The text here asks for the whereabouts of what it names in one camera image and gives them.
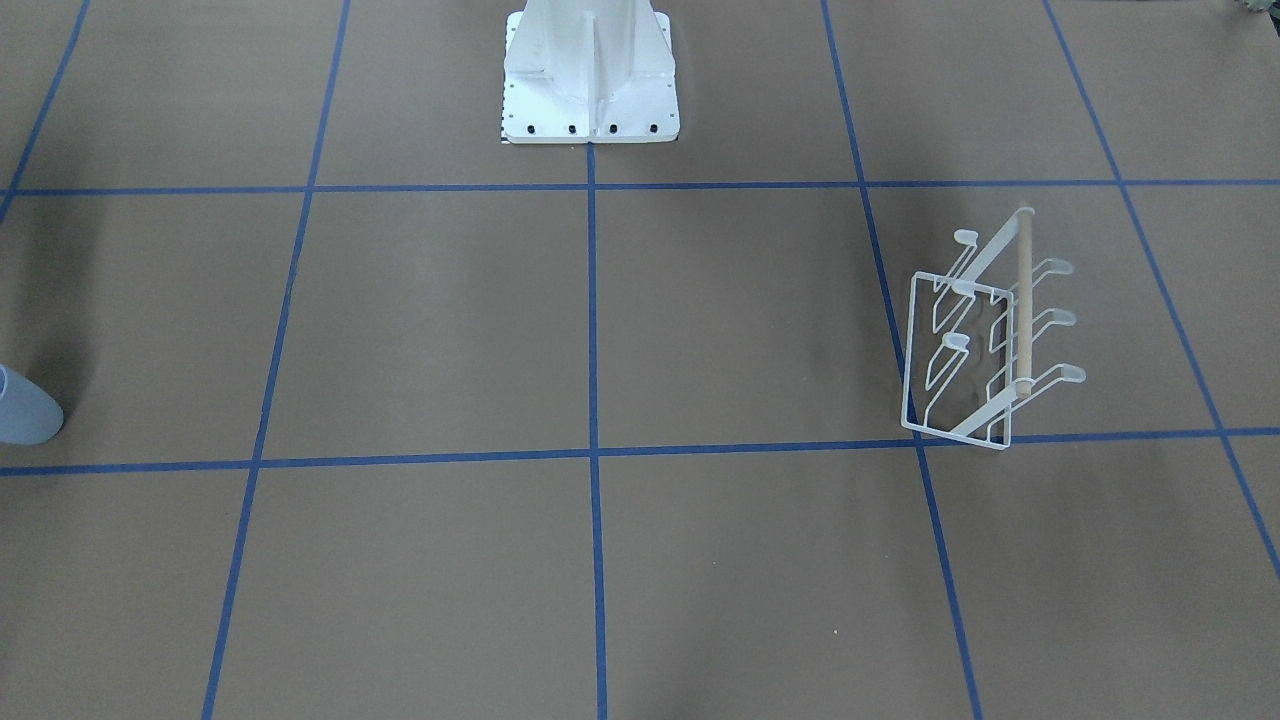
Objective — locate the light blue plastic cup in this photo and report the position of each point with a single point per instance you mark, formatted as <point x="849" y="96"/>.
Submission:
<point x="29" y="415"/>

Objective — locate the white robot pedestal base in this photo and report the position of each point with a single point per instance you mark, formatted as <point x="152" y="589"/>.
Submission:
<point x="589" y="72"/>

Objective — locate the white wire cup holder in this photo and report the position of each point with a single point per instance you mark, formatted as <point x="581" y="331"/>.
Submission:
<point x="969" y="354"/>

